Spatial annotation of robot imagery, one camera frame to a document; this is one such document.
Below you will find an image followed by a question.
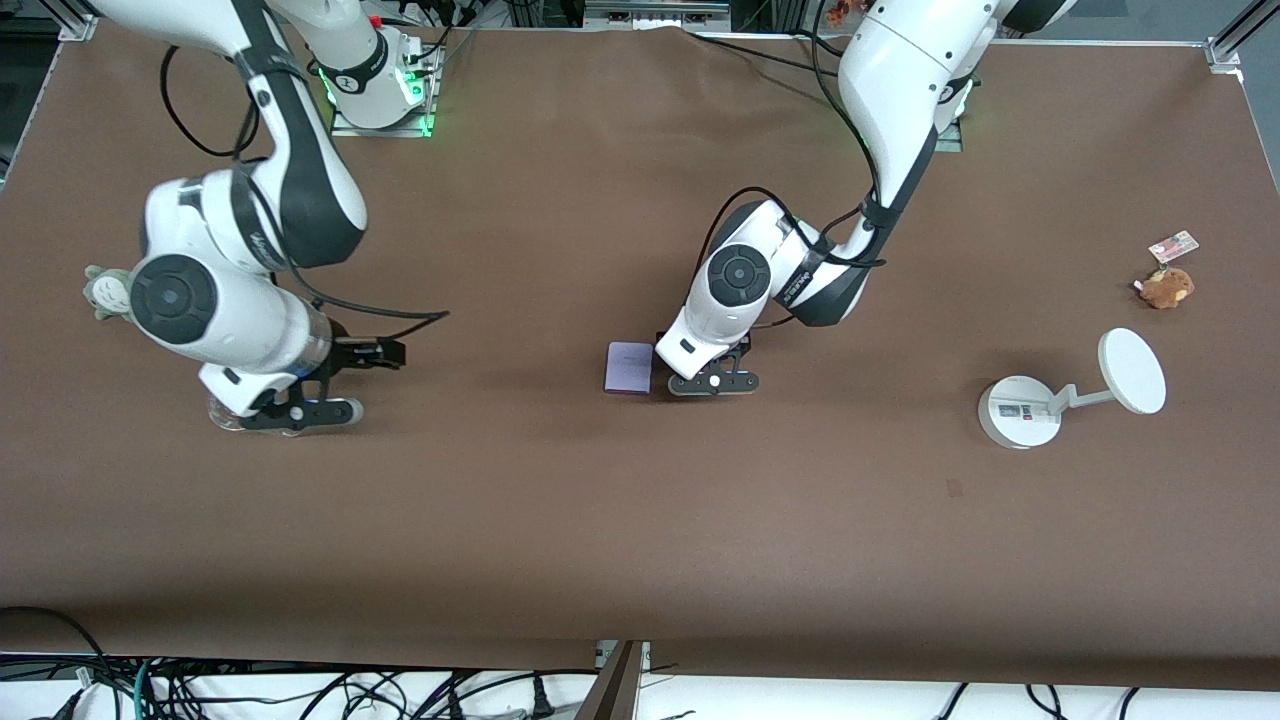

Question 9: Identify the lilac smartphone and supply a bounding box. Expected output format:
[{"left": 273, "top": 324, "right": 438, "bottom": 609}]
[{"left": 604, "top": 342, "right": 656, "bottom": 397}]

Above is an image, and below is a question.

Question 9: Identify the clear plastic cup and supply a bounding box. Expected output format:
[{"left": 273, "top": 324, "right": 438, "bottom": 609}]
[{"left": 207, "top": 390, "right": 301, "bottom": 437}]

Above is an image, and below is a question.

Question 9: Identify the brown table cover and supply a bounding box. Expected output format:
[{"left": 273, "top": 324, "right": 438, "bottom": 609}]
[{"left": 0, "top": 20, "right": 1280, "bottom": 691}]

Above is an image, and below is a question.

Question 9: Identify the grey green plush toy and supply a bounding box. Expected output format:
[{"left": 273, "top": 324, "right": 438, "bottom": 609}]
[{"left": 83, "top": 265, "right": 136, "bottom": 321}]

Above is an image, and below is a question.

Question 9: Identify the white round-base stand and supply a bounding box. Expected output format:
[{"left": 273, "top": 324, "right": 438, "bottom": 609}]
[{"left": 977, "top": 328, "right": 1167, "bottom": 451}]

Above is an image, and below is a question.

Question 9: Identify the grey metal box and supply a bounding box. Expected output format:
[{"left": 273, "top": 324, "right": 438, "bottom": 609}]
[{"left": 585, "top": 0, "right": 731, "bottom": 29}]

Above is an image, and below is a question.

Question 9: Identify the brown plush toy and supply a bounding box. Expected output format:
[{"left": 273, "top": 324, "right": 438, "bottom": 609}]
[{"left": 1134, "top": 267, "right": 1196, "bottom": 310}]

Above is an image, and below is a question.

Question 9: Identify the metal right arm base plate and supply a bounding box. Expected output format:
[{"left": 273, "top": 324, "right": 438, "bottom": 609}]
[{"left": 330, "top": 45, "right": 437, "bottom": 138}]

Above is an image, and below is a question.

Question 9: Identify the long black base cable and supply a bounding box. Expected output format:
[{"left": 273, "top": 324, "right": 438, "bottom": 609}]
[{"left": 688, "top": 32, "right": 843, "bottom": 79}]

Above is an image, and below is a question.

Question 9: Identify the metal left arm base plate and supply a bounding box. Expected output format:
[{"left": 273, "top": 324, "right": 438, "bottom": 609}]
[{"left": 935, "top": 70, "right": 965, "bottom": 153}]

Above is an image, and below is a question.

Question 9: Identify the small metal bracket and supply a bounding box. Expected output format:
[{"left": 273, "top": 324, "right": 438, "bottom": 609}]
[{"left": 596, "top": 640, "right": 652, "bottom": 673}]

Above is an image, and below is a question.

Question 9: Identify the wooden post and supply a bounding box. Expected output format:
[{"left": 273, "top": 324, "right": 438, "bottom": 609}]
[{"left": 575, "top": 640, "right": 646, "bottom": 720}]

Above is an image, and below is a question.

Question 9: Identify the black looped floor cable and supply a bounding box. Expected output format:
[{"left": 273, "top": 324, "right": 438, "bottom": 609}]
[{"left": 0, "top": 605, "right": 113, "bottom": 720}]

